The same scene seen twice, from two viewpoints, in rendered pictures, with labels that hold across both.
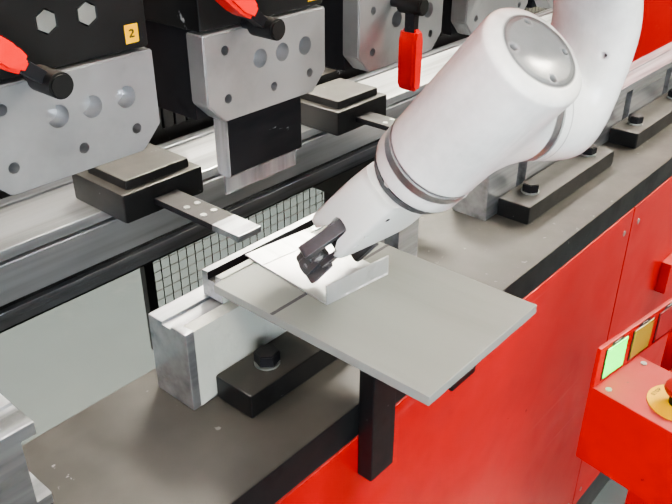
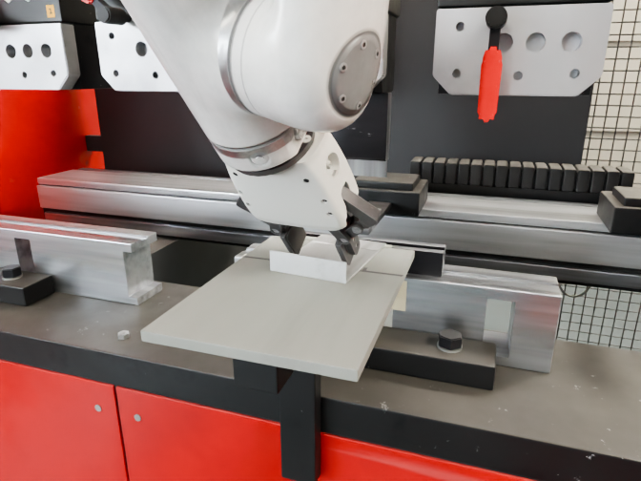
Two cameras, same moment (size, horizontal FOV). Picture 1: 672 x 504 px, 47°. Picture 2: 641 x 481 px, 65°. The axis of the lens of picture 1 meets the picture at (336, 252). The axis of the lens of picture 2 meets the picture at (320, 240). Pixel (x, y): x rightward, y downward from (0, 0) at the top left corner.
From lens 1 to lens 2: 70 cm
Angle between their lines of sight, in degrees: 62
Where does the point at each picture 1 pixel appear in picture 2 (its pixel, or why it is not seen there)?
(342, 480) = (267, 452)
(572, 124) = (243, 51)
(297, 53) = not seen: hidden behind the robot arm
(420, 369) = (185, 320)
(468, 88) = not seen: outside the picture
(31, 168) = (125, 76)
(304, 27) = not seen: hidden behind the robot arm
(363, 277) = (312, 267)
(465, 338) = (251, 334)
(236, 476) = (174, 355)
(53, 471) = (163, 298)
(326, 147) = (620, 251)
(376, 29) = (465, 49)
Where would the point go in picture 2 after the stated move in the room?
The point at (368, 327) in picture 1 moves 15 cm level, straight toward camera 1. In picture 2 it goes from (244, 289) to (71, 313)
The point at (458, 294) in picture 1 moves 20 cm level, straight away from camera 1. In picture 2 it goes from (338, 320) to (551, 299)
